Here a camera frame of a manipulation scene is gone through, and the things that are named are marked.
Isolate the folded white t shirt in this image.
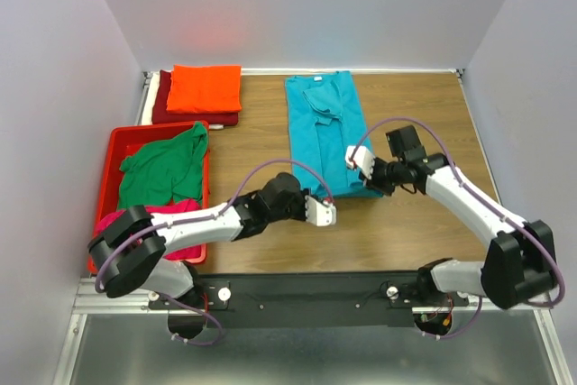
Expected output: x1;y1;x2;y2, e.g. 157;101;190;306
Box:
137;71;227;128

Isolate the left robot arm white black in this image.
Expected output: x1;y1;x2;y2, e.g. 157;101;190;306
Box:
88;172;317;308

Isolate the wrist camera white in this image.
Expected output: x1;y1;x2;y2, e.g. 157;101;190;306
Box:
305;196;337;227
344;145;375;179

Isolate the folded dark red t shirt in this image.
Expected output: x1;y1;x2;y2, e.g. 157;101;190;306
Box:
151;70;239;126

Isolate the aluminium frame rail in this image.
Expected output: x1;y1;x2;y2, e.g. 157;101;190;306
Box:
54;279;573;384

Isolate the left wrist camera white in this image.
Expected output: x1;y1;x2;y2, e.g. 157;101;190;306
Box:
305;196;337;227

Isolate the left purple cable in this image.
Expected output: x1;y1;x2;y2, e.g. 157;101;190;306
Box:
94;158;334;346

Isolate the green t shirt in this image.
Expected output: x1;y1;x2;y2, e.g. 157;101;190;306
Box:
116;123;208;210

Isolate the teal t shirt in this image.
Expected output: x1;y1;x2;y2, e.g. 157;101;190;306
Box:
285;71;382;198

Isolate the folded orange t shirt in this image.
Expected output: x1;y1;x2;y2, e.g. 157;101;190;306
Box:
166;65;242;115

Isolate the red plastic bin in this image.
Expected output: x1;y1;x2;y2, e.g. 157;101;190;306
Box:
87;120;212;274

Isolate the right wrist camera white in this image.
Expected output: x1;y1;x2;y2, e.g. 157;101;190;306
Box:
344;145;375;179

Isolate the magenta t shirt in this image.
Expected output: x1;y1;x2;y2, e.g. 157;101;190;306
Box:
94;199;206;264

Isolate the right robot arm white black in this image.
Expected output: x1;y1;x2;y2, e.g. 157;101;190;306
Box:
345;125;564;309

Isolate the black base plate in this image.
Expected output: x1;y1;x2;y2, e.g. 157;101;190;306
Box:
149;270;468;337

